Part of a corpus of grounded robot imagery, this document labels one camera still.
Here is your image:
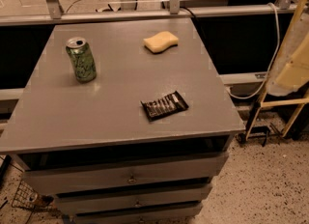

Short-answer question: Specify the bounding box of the black rxbar chocolate wrapper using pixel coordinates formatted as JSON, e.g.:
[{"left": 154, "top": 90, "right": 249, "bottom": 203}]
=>
[{"left": 141, "top": 91, "right": 189, "bottom": 122}]

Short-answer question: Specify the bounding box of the grey drawer cabinet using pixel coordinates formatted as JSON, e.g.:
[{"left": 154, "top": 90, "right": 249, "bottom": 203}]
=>
[{"left": 0, "top": 17, "right": 246, "bottom": 224}]

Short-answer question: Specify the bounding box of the yellow sponge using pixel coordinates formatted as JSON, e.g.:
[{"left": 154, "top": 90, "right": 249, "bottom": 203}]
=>
[{"left": 143, "top": 31, "right": 179, "bottom": 53}]

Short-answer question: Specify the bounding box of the green soda can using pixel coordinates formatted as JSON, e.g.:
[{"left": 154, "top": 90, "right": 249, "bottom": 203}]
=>
[{"left": 66, "top": 37, "right": 97, "bottom": 83}]

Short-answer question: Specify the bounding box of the bottom grey drawer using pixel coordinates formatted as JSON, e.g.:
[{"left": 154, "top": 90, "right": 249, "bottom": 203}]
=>
[{"left": 75, "top": 201, "right": 202, "bottom": 224}]

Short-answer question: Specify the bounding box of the grey drawer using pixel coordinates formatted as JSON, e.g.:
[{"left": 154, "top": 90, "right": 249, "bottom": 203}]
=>
[
  {"left": 56, "top": 183, "right": 212, "bottom": 215},
  {"left": 75, "top": 201, "right": 202, "bottom": 224},
  {"left": 22, "top": 153, "right": 228, "bottom": 195}
]

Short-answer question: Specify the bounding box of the top grey drawer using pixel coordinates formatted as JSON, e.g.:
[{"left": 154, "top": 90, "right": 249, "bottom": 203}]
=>
[{"left": 22, "top": 153, "right": 228, "bottom": 195}]

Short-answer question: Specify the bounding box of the middle grey drawer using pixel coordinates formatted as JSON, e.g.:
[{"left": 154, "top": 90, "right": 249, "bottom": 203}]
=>
[{"left": 56, "top": 183, "right": 212, "bottom": 215}]

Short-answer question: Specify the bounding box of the grey metal railing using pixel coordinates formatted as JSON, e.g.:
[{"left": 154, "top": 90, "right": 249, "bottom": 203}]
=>
[{"left": 0, "top": 0, "right": 309, "bottom": 27}]

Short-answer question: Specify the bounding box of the white cable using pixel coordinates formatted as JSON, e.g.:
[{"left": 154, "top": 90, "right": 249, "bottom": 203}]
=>
[{"left": 226, "top": 2, "right": 282, "bottom": 100}]

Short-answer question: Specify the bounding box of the yellow ladder frame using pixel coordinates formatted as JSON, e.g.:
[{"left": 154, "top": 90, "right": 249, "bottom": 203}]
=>
[{"left": 239, "top": 0, "right": 309, "bottom": 144}]

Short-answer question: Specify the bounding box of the wire basket on floor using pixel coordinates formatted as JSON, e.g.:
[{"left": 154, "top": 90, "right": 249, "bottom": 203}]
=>
[{"left": 12, "top": 181, "right": 56, "bottom": 212}]

